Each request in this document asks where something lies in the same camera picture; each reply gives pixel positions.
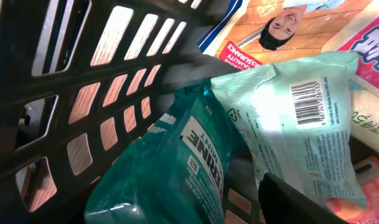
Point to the grey plastic shopping basket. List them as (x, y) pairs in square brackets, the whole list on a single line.
[(80, 81)]

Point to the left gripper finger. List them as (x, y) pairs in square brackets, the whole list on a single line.
[(281, 203)]

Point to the yellow snack bag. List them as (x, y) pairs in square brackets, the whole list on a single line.
[(257, 32)]

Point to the light green wet wipes pack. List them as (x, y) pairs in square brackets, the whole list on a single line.
[(295, 117)]

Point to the teal mouthwash bottle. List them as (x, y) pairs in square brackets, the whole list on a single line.
[(176, 172)]

